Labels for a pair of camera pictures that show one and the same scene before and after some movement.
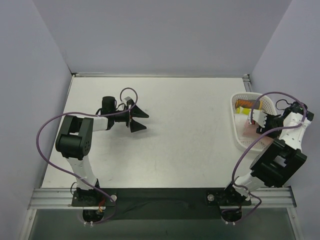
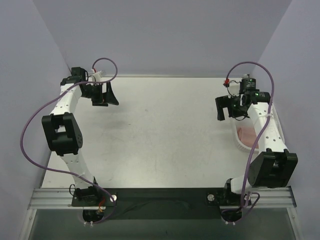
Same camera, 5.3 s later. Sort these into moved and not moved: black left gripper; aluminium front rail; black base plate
Moved: black left gripper
Not moved: aluminium front rail; black base plate
